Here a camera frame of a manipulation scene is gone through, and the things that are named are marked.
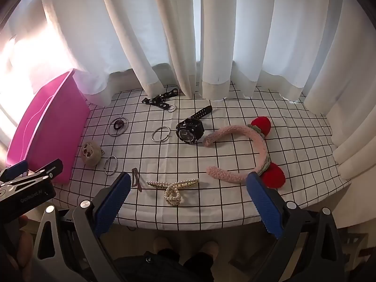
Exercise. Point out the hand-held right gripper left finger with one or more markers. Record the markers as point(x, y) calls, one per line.
point(113, 204)

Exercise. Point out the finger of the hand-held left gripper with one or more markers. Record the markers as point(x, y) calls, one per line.
point(48, 168)
point(14, 169)

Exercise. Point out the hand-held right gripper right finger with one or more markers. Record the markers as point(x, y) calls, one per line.
point(264, 208)

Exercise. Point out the brown snap hair clip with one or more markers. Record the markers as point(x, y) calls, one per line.
point(136, 179)

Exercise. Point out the silver rhinestone bangle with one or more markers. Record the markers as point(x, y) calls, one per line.
point(117, 164)

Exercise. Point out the pink plastic basin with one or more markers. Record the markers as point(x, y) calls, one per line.
point(47, 123)

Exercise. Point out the beige plush sloth pouch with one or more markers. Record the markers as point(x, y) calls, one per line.
point(91, 154)

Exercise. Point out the pink fuzzy headband red pompoms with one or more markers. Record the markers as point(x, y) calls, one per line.
point(261, 149)

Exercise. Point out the large thin silver bangle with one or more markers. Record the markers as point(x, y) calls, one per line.
point(109, 129)

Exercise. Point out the silver hoop with ball end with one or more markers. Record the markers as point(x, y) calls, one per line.
point(153, 134)

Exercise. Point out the black wrist watch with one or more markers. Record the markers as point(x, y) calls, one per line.
point(189, 130)

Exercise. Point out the person's left hand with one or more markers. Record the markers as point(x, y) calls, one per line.
point(25, 241)

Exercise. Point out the white black-grid tablecloth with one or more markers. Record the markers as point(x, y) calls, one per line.
point(223, 199)

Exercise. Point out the person's beige slipper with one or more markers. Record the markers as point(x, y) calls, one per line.
point(161, 242)
point(210, 246)

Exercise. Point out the person's legs in dark pants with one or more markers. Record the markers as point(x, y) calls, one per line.
point(164, 265)

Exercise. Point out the white curtain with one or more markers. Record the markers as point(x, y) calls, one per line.
point(176, 35)

